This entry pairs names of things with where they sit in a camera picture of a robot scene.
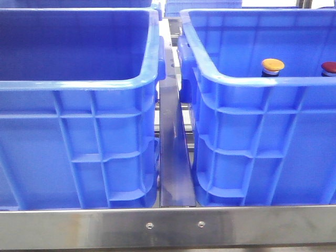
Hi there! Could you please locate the yellow push button switch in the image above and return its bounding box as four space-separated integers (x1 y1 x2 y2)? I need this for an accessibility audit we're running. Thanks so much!
261 58 285 77

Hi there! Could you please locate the red push button switch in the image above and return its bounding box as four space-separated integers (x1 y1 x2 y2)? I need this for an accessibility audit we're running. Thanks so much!
321 61 336 77

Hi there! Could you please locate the steel centre divider bar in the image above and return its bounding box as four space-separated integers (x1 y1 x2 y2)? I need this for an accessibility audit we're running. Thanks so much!
159 41 196 207

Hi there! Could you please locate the right blue plastic crate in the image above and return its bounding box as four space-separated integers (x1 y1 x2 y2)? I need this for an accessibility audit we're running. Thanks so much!
179 8 335 206

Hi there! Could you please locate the blue plastic crate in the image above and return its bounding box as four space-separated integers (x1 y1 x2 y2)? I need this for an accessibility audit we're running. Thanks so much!
1 8 165 211
179 8 335 206

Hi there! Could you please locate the left blue plastic crate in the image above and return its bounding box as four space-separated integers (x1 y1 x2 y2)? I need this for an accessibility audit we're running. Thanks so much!
1 8 165 211

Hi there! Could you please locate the rear right blue crate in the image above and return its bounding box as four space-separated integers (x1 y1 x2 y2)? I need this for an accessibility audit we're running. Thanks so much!
164 0 243 17

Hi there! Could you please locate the rear left blue crate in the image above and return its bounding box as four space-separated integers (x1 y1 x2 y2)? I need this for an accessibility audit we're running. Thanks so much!
1 0 162 20

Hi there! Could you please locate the left rail screw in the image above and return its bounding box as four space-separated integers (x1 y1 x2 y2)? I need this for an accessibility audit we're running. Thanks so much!
146 223 154 229

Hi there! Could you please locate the rail screw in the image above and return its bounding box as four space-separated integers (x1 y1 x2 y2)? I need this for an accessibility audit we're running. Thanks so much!
197 221 205 228
146 223 154 229

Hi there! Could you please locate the right rail screw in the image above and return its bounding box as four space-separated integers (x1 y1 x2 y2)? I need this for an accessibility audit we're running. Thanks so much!
197 221 205 228

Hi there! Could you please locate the steel front rail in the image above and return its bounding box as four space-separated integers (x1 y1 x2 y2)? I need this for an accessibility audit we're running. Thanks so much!
1 205 335 250

